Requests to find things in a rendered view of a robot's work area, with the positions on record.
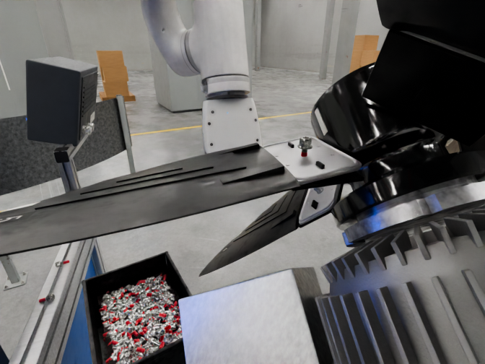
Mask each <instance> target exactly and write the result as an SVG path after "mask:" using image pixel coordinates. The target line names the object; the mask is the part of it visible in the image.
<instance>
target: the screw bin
mask: <svg viewBox="0 0 485 364"><path fill-rule="evenodd" d="M160 272H164V273H165V274H167V279H168V281H169V283H170V285H171V287H172V289H173V291H174V293H175V295H176V297H177V299H178V300H180V299H181V298H186V297H189V296H192V294H191V291H190V290H189V289H188V286H187V284H186V283H185V281H184V279H183V278H182V276H181V274H180V272H179V271H178V269H177V267H176V265H175V264H174V262H173V260H172V258H171V257H170V255H169V252H168V251H166V252H164V253H160V254H157V255H155V256H151V257H149V258H146V259H143V260H141V261H137V262H134V263H132V264H129V265H126V266H122V267H120V268H117V269H114V270H112V271H109V272H106V273H103V274H99V275H97V276H95V277H91V278H89V279H84V280H82V288H83V294H84V305H85V311H86V317H87V328H88V334H89V345H90V350H91V356H92V364H106V362H105V361H106V360H107V359H108V351H107V347H106V343H105V341H103V340H104V338H105V337H103V334H104V331H103V327H102V320H101V315H100V312H99V309H100V308H99V303H98V299H97V296H100V295H103V294H105V293H106V292H107V291H109V292H111V291H113V290H117V289H118V288H121V287H125V286H126V285H130V284H132V283H135V282H138V281H139V280H143V279H146V278H147V277H151V276H153V275H155V274H158V273H160ZM132 364H186V361H185V350H184V344H183V338H180V339H178V340H176V341H174V342H173V343H171V344H169V345H167V346H165V347H163V348H161V349H159V350H157V351H155V352H153V353H151V354H149V355H147V356H145V357H143V358H141V359H139V360H137V361H135V362H134V363H132Z"/></svg>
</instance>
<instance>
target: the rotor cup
mask: <svg viewBox="0 0 485 364"><path fill-rule="evenodd" d="M374 65H375V62H374V63H371V64H368V65H366V66H363V67H361V68H359V69H356V70H355V71H353V72H351V73H349V74H347V75H346V76H345V77H342V78H341V79H340V80H339V81H337V82H336V83H334V84H333V85H332V86H330V87H329V88H328V89H327V90H326V91H325V92H324V93H323V94H322V95H321V96H320V98H319V99H318V101H317V102H316V104H315V105H314V107H313V109H312V113H311V117H310V118H311V126H312V128H313V131H314V134H315V137H316V138H317V139H319V140H321V141H323V142H325V143H326V144H329V145H331V146H332V147H334V148H336V149H338V150H340V151H342V152H343V153H345V154H347V155H349V156H351V157H353V158H354V159H356V160H358V161H360V162H361V164H362V167H361V168H360V169H359V170H357V171H355V172H356V173H358V174H360V175H361V176H364V180H363V181H358V182H353V183H343V184H342V185H345V186H351V189H352V192H351V193H349V194H347V195H346V196H345V197H343V198H342V199H341V200H340V201H338V202H337V204H336V205H335V206H334V208H333V209H332V210H331V214H332V216H333V219H334V222H335V224H336V227H337V228H338V229H339V230H343V231H345V229H347V228H349V227H350V226H352V225H354V224H356V223H358V222H359V221H360V220H361V219H362V218H364V217H366V216H367V215H369V214H371V213H373V212H375V211H378V210H379V209H382V208H384V207H386V206H389V205H391V204H395V203H396V202H400V201H402V200H404V199H408V198H411V197H413V196H417V195H420V194H423V193H427V192H429V191H434V190H436V189H441V188H444V187H448V186H454V185H458V184H462V183H478V182H482V181H485V150H482V149H473V150H466V151H462V152H454V153H449V152H448V150H447V146H448V145H449V144H450V143H451V142H452V141H453V139H451V138H450V137H448V136H445V135H444V134H441V133H439V132H437V131H435V130H433V129H430V128H428V127H426V126H424V125H421V124H420V123H417V122H415V121H413V120H411V119H409V118H407V117H405V116H402V115H400V114H398V113H396V112H394V111H392V110H389V109H387V108H385V107H383V106H381V105H378V104H377V103H374V102H372V101H371V100H368V99H366V98H364V97H362V93H363V92H364V89H365V86H366V84H367V81H368V79H369V77H370V74H371V72H372V69H373V67H374ZM317 108H318V109H319V111H320V114H321V116H322V118H323V121H324V124H325V127H326V128H327V131H328V132H327V133H326V134H325V136H324V135H323V132H322V130H321V127H320V124H319V123H318V120H317V117H316V115H315V110H316V109H317Z"/></svg>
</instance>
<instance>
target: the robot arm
mask: <svg viewBox="0 0 485 364"><path fill-rule="evenodd" d="M141 10H142V14H143V17H144V21H145V23H146V26H147V28H148V31H149V33H150V35H151V37H152V39H153V40H154V42H155V44H156V46H157V47H158V49H159V51H160V53H161V54H162V56H163V58H164V59H165V61H166V62H167V64H168V65H169V67H170V68H171V69H172V70H173V71H174V72H175V73H176V74H178V75H180V76H182V77H192V76H195V75H198V74H200V75H201V82H202V84H201V91H202V92H204V93H205V98H207V99H206V101H204V102H203V108H202V132H203V145H204V153H205V154H207V153H210V152H216V151H220V150H227V149H231V148H235V147H241V146H245V145H247V144H252V143H256V142H257V143H258V144H259V145H260V146H262V141H261V130H260V126H259V121H258V114H257V111H256V107H255V103H254V100H253V98H251V97H248V95H247V94H249V93H250V79H249V71H248V54H247V45H246V36H245V19H244V11H243V0H195V1H194V3H193V10H194V17H195V22H194V25H193V27H192V28H191V29H189V30H187V29H186V28H185V26H184V24H183V22H182V19H181V18H180V15H179V12H178V8H177V4H176V0H141Z"/></svg>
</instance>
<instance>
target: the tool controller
mask: <svg viewBox="0 0 485 364"><path fill-rule="evenodd" d="M25 65H26V102H27V139H29V140H32V141H37V142H47V143H52V144H65V145H68V144H73V146H74V147H76V146H77V145H78V144H79V143H80V142H81V140H82V139H83V138H84V136H85V135H86V134H88V135H91V133H92V131H94V127H95V125H94V122H95V119H96V118H95V110H96V99H97V77H98V75H99V74H98V70H97V68H98V67H97V66H96V65H94V64H88V63H85V62H81V61H76V60H73V59H70V58H64V57H60V56H57V57H48V58H32V59H27V60H26V62H25Z"/></svg>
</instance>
